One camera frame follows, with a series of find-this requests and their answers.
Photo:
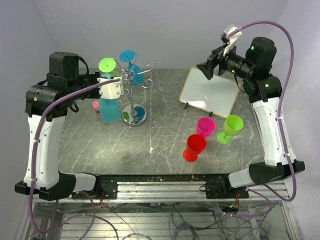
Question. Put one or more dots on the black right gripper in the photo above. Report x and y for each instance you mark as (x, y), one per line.
(216, 57)

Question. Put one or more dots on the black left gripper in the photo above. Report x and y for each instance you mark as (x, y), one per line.
(94, 76)

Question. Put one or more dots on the green plastic wine glass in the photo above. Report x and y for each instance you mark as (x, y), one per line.
(107, 68)

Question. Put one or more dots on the blue plastic wine glass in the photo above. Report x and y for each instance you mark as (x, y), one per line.
(134, 71)

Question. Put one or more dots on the pink plastic wine glass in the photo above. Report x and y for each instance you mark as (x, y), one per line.
(205, 126)

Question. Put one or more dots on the red plastic wine glass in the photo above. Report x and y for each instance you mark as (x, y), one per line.
(194, 146)

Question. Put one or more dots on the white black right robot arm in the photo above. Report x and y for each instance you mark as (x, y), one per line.
(264, 91)

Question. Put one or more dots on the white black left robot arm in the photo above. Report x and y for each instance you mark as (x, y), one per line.
(47, 105)

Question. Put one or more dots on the chrome wine glass rack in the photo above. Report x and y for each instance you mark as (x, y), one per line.
(134, 114)

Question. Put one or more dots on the pink capped spice bottle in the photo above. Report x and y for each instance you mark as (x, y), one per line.
(95, 105)

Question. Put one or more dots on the yellow framed whiteboard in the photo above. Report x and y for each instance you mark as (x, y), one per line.
(216, 96)

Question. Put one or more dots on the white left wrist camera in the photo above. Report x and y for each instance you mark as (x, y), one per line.
(113, 88)

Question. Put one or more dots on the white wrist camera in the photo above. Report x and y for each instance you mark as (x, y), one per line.
(228, 39)
(113, 88)

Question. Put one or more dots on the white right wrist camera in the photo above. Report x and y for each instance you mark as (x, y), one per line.
(228, 39)

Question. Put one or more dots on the aluminium mounting rail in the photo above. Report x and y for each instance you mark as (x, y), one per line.
(143, 192)

